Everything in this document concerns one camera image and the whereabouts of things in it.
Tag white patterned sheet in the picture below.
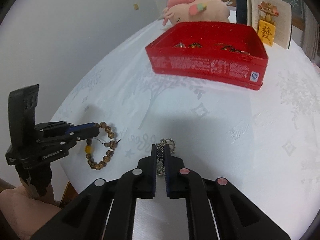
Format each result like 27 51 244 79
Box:
49 5 320 240

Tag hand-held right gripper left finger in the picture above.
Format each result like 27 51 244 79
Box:
30 144 158 240

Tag cartoon figurine on yellow block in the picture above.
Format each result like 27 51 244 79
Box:
257 1 279 47

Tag silver chain necklace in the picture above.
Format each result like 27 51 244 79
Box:
155 138 176 178

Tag thin gold bangle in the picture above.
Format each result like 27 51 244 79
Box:
215 43 251 55

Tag beige curtain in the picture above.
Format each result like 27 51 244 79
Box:
302 4 320 64

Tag dark blue hardcover book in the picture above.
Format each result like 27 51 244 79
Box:
234 0 251 27

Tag pink unicorn plush toy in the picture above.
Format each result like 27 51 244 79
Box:
158 0 231 27

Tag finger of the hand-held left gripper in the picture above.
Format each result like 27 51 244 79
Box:
35 121 97 134
37 126 101 153

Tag person's left forearm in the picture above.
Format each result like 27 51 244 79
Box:
0 186 63 240

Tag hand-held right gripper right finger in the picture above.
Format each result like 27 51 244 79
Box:
162 146 290 240

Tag red plastic tray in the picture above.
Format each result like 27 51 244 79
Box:
145 21 269 91

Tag brown bead bracelet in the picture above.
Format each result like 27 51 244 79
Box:
85 121 122 171

